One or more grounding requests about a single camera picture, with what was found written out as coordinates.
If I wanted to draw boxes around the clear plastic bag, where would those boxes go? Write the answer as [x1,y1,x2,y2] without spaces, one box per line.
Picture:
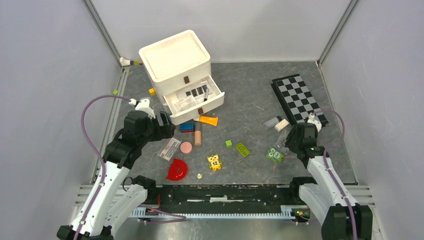
[273,131,290,155]

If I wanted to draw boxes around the clear packet white strips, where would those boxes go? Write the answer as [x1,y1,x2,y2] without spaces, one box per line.
[174,96,198,112]

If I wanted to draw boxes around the white three-drawer organizer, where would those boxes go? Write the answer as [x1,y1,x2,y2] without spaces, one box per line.
[138,29,225,125]

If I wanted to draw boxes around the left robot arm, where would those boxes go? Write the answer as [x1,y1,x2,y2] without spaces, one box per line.
[56,110,176,240]

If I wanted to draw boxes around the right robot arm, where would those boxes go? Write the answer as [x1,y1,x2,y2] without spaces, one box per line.
[285,122,373,240]

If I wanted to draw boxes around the blue red duplo brick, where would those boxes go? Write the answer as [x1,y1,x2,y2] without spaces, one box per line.
[179,122,195,133]

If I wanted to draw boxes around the false eyelash case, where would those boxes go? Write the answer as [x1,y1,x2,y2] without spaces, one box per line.
[157,137,181,161]

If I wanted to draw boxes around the pink round sponge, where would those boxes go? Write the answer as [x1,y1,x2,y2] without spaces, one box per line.
[180,141,193,154]

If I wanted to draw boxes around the beige small block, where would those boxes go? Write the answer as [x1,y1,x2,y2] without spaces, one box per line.
[274,119,290,132]

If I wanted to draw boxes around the beige foundation bottle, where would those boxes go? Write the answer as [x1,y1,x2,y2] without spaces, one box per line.
[194,122,202,147]

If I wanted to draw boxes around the yellow small cube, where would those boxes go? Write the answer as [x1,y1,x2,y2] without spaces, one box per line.
[148,88,157,96]

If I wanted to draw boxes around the small glass bottle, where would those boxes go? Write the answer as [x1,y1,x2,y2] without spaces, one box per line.
[263,115,283,129]

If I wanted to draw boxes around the red arch brick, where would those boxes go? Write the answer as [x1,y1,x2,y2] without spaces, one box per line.
[166,158,189,182]

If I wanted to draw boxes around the black grey chessboard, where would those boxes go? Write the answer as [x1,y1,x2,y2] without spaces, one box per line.
[270,74,329,127]

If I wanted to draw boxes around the orange cream tube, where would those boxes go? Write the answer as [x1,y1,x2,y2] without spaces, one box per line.
[193,115,219,127]

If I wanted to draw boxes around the eyeshadow palette in drawer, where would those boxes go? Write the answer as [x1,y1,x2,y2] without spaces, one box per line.
[176,84,214,100]

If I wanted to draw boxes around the yellow owl brick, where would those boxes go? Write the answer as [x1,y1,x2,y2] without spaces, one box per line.
[207,154,222,172]

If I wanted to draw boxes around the lime green flat brick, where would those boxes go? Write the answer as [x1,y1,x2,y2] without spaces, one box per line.
[235,142,250,158]

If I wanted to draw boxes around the small lime green cube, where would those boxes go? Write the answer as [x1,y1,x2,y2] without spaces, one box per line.
[225,140,233,148]

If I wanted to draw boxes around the white corner block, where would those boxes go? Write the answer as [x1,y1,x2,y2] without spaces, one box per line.
[119,57,132,68]

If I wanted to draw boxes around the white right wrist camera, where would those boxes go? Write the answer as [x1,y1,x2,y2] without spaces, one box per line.
[306,112,322,133]

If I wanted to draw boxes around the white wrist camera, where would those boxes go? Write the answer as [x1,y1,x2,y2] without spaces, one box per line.
[128,97,156,119]
[306,112,322,133]

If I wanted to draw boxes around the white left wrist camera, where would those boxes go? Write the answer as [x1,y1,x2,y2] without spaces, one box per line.
[128,97,156,119]

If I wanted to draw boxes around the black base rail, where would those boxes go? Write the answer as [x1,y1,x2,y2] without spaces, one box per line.
[144,184,306,214]

